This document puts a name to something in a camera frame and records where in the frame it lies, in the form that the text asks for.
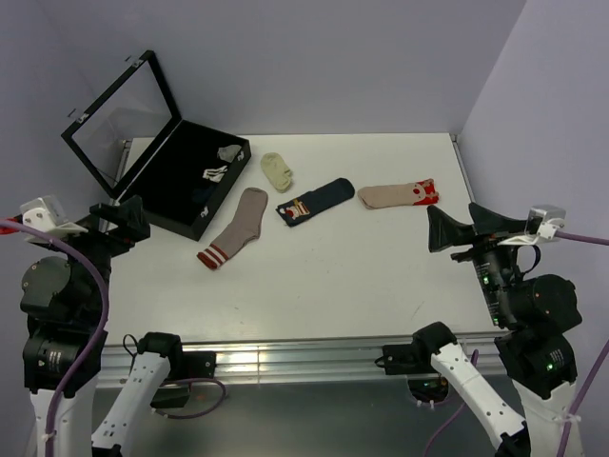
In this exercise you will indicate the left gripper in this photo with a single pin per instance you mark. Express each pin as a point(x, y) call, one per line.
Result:
point(128, 213)

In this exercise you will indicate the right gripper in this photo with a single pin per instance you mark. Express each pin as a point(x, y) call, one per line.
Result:
point(442, 228)

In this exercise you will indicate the beige red reindeer sock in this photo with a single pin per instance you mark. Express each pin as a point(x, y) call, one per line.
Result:
point(421, 193)

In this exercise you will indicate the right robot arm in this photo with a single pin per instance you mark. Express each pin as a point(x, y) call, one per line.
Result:
point(534, 312)

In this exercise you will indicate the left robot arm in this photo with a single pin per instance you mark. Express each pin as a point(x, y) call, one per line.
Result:
point(66, 300)

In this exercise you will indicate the dark blue sock in box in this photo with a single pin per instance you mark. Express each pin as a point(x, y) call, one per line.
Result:
point(200, 196)

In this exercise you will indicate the black display box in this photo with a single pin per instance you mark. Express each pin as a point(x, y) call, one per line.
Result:
point(133, 140)

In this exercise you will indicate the white patterned sock in box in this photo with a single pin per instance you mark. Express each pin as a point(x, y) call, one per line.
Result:
point(215, 175)

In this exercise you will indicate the taupe sock red striped cuff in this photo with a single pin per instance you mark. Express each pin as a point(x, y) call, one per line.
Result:
point(245, 226)

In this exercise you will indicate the navy christmas sock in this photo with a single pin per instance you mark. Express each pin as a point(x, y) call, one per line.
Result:
point(304, 207)

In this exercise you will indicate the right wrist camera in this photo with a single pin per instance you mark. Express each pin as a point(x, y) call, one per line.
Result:
point(542, 224)

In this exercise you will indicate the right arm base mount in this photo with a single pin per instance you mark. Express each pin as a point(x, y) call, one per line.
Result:
point(424, 383)

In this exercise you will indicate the aluminium front rail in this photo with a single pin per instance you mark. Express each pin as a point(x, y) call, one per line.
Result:
point(337, 360)

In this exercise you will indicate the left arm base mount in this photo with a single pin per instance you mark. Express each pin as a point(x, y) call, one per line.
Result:
point(196, 364)

